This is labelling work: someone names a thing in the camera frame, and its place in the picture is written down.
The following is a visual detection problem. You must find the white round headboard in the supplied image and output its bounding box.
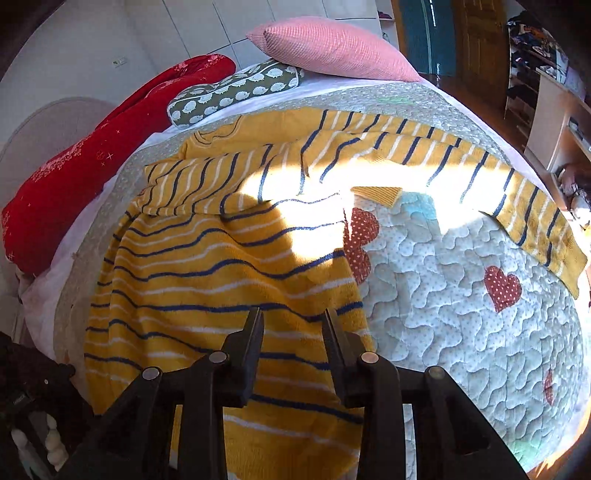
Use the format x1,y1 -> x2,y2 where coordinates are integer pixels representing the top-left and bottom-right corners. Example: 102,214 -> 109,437
0,97 -> 115,207

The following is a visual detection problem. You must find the white glossy wardrobe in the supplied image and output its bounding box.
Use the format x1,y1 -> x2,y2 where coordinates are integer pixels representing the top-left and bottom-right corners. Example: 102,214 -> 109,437
123,0 -> 399,72

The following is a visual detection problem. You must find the beige wooden desk shelf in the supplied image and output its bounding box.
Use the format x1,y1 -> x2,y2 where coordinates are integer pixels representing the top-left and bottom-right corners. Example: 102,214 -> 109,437
524,71 -> 590,228

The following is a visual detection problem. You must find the green sheep pattern bolster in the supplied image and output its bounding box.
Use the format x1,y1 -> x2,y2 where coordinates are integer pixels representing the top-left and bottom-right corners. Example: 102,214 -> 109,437
166,59 -> 304,128

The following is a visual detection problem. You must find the yellow striped knit sweater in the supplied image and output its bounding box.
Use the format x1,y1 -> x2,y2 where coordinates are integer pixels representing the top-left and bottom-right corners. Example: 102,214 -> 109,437
82,106 -> 588,480

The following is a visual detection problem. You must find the quilted heart pattern bedspread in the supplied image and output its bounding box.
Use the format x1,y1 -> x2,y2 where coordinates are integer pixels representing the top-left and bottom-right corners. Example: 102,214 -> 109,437
52,80 -> 585,480

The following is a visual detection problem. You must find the red patterned blanket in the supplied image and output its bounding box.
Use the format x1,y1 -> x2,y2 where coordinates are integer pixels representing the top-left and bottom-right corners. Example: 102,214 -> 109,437
2,54 -> 236,276

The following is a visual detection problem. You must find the pink textured pillow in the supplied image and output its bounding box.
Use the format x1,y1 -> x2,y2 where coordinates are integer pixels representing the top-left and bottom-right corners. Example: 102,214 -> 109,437
245,17 -> 422,83

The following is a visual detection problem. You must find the brown wooden door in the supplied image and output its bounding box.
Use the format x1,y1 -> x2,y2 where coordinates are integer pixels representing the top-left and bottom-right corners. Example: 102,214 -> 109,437
452,0 -> 509,111

